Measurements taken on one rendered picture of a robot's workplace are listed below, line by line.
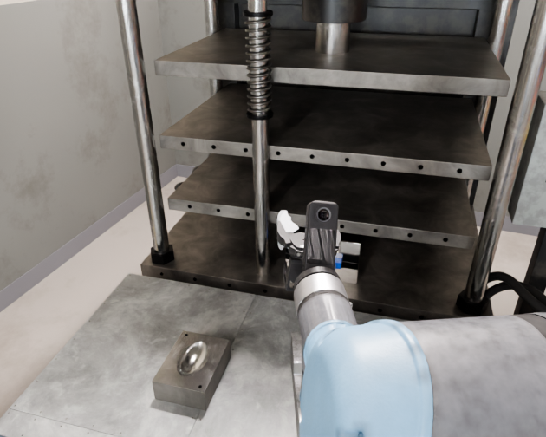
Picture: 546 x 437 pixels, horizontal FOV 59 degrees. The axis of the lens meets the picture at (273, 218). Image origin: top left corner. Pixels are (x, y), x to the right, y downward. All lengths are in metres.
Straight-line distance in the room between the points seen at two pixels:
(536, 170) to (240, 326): 1.04
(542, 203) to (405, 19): 0.99
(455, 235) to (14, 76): 2.43
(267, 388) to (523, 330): 1.15
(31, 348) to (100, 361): 1.41
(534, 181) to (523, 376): 1.43
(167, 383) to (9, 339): 1.81
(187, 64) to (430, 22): 1.09
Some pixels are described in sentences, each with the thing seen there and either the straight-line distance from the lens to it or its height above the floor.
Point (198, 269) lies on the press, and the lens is 1.89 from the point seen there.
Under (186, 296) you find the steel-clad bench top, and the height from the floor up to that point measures 0.80.
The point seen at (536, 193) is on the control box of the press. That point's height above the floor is 1.19.
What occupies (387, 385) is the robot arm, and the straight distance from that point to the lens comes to 0.27.
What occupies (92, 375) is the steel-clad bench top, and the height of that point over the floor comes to 0.80.
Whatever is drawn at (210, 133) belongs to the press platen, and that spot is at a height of 1.29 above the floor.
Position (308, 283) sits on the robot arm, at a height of 1.47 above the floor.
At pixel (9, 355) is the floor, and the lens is 2.98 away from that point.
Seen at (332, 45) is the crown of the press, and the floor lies 1.57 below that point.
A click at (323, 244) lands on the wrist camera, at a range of 0.72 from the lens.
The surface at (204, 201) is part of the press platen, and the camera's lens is 1.82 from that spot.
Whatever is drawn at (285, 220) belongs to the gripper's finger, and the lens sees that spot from 0.82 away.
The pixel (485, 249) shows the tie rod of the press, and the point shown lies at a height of 1.04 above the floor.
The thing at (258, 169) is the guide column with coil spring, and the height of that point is 1.22.
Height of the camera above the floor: 1.88
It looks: 30 degrees down
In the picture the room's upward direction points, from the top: straight up
